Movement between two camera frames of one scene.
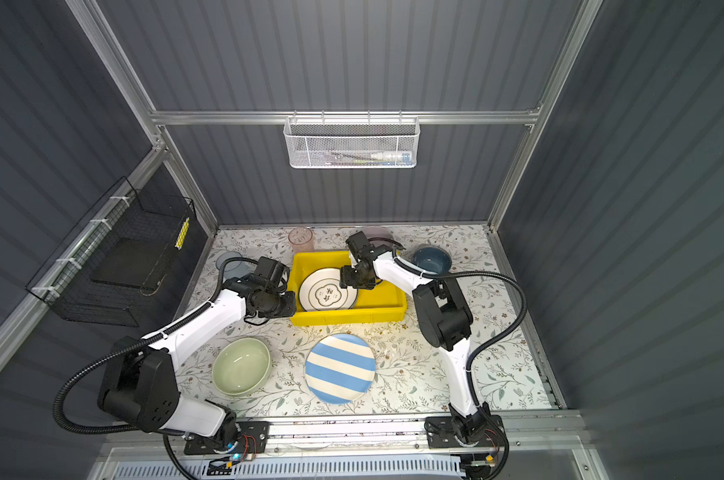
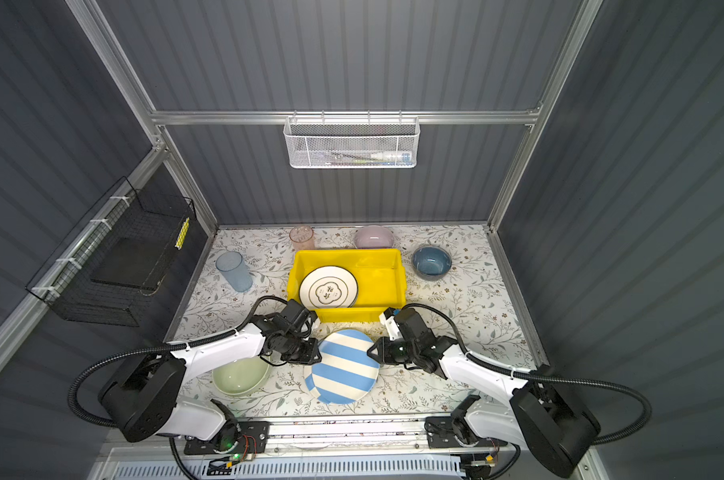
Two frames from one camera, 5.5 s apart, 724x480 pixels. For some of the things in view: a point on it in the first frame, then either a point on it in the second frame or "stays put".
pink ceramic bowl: (382, 232) stays put
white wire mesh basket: (351, 142) stays put
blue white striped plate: (340, 368) stays put
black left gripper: (290, 309) → (311, 356)
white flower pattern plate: (321, 290) stays put
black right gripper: (347, 280) → (383, 354)
